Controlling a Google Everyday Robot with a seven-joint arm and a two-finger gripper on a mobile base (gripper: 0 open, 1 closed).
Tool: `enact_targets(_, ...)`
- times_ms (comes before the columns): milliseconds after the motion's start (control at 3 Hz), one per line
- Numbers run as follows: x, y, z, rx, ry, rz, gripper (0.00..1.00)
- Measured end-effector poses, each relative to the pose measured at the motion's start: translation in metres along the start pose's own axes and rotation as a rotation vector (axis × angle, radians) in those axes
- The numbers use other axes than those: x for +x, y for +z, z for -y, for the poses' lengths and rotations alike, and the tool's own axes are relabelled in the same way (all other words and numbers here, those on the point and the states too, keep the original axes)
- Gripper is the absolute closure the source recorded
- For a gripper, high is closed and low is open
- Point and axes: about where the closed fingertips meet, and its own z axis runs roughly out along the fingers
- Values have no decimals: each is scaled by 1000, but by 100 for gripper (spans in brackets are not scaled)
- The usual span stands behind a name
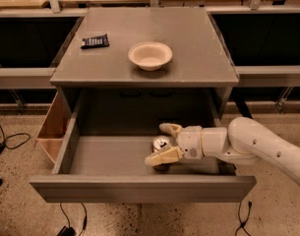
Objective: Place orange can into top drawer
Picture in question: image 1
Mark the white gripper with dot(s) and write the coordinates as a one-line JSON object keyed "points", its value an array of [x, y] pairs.
{"points": [[190, 142]]}

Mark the orange soda can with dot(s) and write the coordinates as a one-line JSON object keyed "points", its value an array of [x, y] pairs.
{"points": [[157, 144]]}

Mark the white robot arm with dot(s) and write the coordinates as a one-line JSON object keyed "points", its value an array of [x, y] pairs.
{"points": [[244, 141]]}

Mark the open grey top drawer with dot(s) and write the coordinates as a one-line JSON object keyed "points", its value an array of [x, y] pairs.
{"points": [[109, 136]]}

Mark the grey cabinet with top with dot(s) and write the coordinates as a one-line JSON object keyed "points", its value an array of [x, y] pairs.
{"points": [[129, 69]]}

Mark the white paper bowl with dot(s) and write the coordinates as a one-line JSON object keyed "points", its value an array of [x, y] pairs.
{"points": [[150, 56]]}

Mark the wooden side box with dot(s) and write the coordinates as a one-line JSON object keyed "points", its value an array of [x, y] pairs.
{"points": [[54, 126]]}

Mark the dark snack bar wrapper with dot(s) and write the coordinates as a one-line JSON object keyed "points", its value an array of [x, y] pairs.
{"points": [[99, 41]]}

